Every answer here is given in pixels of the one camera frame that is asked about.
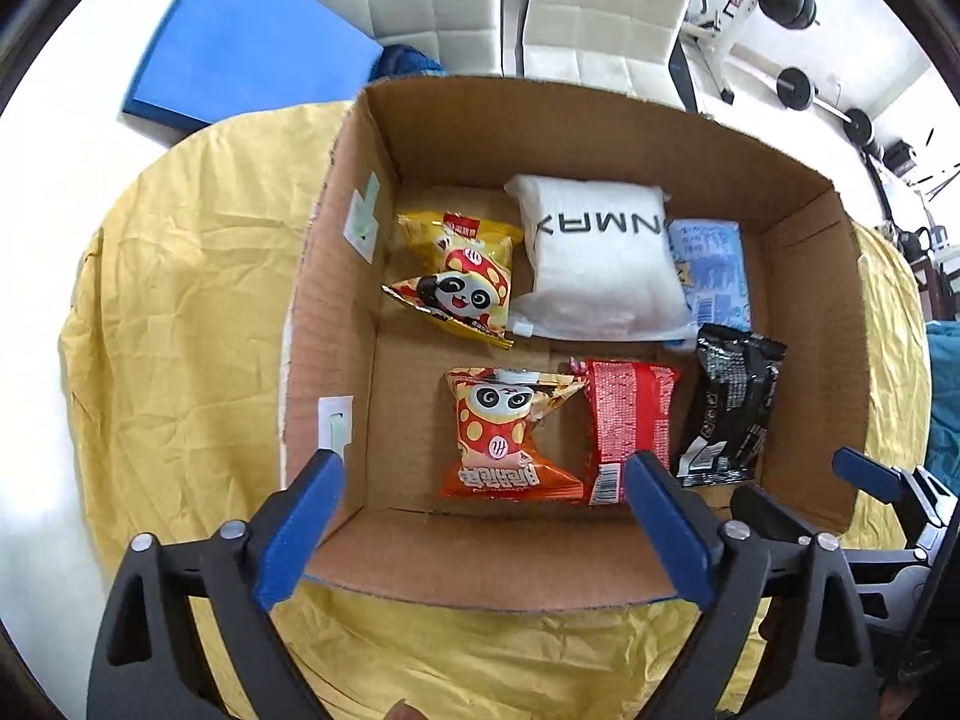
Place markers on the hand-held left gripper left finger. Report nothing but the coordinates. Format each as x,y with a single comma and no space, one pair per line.
300,525

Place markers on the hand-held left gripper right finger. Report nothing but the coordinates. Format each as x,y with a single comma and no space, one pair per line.
671,525

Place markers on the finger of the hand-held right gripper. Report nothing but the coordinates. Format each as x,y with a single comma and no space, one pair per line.
772,510
862,469

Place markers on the black snack packet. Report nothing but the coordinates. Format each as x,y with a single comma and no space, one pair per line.
731,397

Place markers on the red snack packet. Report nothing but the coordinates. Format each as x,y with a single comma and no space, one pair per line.
626,412

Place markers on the orange panda snack packet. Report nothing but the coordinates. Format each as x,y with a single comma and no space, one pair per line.
502,435

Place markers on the light blue packet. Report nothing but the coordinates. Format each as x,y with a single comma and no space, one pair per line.
712,270

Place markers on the white soft pouch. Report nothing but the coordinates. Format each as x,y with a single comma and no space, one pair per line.
600,262

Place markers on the yellow panda snack packet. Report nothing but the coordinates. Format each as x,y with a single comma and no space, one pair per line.
457,285

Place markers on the cardboard box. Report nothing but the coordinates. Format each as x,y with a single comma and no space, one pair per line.
585,142

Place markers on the teal garment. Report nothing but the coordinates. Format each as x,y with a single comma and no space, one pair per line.
946,390

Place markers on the yellow tablecloth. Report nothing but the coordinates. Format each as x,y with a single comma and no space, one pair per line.
187,315

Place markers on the black speaker box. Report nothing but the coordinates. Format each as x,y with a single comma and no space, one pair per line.
898,157

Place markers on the short barbell with black plates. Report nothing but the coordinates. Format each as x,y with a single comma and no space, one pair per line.
795,88

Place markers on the black weight bench pad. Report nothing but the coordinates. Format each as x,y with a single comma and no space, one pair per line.
682,79

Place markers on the white bench press rack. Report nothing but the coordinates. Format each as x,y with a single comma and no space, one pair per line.
712,52

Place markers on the blue quilted garment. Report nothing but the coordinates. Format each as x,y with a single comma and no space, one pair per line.
409,60

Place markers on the blue foam mat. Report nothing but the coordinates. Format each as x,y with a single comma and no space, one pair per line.
247,45

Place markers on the white padded chair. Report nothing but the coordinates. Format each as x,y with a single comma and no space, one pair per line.
420,7
607,7

